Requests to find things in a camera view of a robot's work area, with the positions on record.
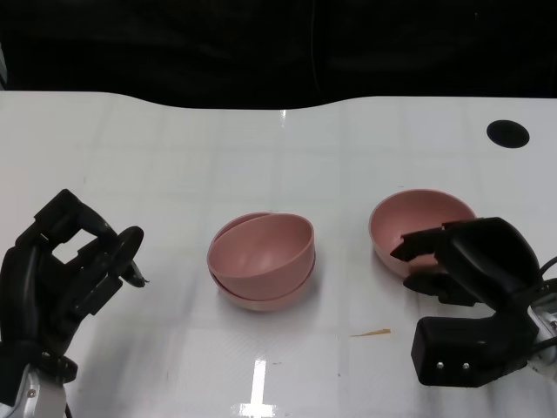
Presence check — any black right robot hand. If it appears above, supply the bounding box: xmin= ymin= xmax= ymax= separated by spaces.
xmin=389 ymin=216 xmax=543 ymax=310

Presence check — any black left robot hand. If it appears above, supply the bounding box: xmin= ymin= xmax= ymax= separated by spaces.
xmin=0 ymin=188 xmax=151 ymax=384

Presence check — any pink plastic bowl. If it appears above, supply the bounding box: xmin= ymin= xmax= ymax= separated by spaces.
xmin=368 ymin=188 xmax=479 ymax=280
xmin=207 ymin=212 xmax=316 ymax=301
xmin=208 ymin=212 xmax=317 ymax=313

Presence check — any black round table grommet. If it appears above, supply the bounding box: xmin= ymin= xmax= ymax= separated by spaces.
xmin=486 ymin=120 xmax=531 ymax=149

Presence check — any black backdrop curtain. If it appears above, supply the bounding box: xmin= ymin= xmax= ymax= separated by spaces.
xmin=0 ymin=0 xmax=557 ymax=110

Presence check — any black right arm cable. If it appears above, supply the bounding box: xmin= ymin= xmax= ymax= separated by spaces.
xmin=526 ymin=256 xmax=557 ymax=349

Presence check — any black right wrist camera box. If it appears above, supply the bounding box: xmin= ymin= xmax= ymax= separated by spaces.
xmin=411 ymin=315 xmax=539 ymax=388

